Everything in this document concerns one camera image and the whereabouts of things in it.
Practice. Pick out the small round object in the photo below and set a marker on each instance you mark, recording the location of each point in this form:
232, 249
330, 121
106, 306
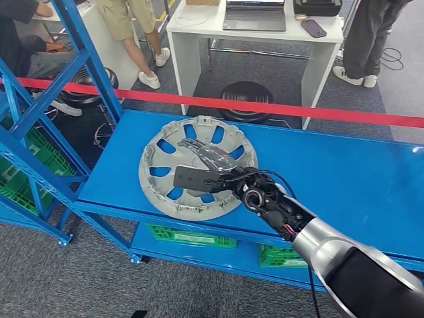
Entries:
300, 17

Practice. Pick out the dark smartphone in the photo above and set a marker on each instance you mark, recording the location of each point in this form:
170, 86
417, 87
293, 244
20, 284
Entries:
313, 28

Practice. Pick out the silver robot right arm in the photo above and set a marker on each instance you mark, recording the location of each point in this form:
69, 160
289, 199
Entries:
348, 263

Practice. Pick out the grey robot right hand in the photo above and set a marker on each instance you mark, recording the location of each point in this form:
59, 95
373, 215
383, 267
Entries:
219, 159

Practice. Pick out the silver plastic wheel hubcap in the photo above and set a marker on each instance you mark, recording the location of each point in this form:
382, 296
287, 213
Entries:
204, 131

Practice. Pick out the clear round plate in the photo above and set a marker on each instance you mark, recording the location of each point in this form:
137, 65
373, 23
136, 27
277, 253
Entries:
190, 17

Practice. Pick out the black robot left foot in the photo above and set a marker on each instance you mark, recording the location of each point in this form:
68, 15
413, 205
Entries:
139, 314

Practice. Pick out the white desk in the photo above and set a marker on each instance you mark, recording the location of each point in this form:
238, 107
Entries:
185, 66
109, 57

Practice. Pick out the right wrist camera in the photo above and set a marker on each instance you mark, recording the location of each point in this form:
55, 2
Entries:
192, 179

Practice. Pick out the black case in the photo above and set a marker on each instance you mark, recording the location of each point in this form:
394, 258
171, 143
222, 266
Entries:
316, 8

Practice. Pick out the grey laptop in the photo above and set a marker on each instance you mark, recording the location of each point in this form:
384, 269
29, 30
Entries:
255, 17

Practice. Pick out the person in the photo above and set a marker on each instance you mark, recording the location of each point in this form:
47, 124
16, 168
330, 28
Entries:
112, 17
13, 35
367, 39

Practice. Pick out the green plastic crate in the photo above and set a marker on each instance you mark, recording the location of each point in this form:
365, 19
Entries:
274, 259
158, 232
43, 149
16, 193

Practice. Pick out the red barrier belt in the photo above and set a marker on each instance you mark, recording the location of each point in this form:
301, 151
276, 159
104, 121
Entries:
231, 105

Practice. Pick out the brown cardboard box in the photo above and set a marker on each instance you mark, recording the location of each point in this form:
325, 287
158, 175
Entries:
202, 2

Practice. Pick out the blue metal shelf rack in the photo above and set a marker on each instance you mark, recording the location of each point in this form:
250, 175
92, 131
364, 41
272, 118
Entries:
62, 239
331, 184

